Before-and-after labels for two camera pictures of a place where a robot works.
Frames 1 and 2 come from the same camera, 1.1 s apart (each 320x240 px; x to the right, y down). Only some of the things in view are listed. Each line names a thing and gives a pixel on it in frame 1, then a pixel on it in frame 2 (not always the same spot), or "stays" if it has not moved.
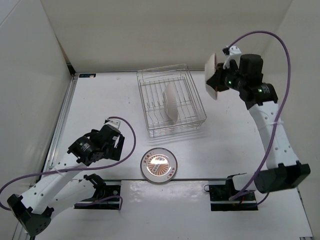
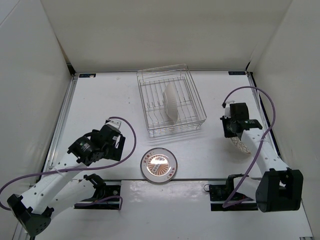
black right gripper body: [232, 77] -> [227, 126]
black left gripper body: [113, 152] stays
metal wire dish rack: [171, 102] stays
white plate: [170, 102] stays
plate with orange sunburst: [159, 165] stays
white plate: [210, 68] -> [238, 142]
